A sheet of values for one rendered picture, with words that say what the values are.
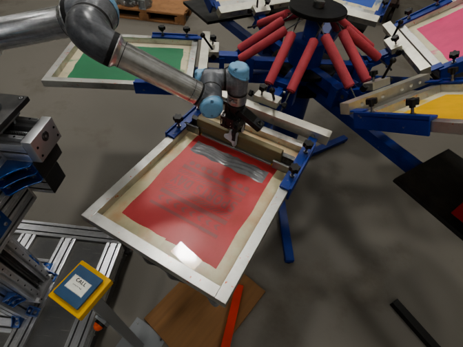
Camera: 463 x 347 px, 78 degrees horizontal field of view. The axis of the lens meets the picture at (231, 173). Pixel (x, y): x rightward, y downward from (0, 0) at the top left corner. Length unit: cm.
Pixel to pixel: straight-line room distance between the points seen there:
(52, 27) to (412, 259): 240
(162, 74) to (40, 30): 37
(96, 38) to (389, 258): 218
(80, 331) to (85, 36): 139
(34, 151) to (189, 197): 53
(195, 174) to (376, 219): 170
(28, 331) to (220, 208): 121
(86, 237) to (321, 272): 154
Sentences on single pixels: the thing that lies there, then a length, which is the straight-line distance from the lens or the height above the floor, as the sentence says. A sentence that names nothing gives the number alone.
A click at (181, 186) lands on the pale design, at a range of 116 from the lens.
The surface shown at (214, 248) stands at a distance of 101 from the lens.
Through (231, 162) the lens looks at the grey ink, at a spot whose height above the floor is 96.
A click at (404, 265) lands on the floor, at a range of 242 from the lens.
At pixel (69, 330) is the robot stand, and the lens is 184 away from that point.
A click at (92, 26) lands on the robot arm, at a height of 154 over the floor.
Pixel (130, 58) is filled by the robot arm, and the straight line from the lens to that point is 89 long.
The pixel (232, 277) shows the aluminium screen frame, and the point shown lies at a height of 99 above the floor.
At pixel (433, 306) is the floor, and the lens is 240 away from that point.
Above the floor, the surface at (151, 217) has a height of 96.
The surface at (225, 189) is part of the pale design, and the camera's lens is 114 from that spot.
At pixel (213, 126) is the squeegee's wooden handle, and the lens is 126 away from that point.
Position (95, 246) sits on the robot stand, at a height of 21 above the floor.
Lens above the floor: 187
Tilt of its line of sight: 49 degrees down
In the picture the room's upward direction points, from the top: 5 degrees clockwise
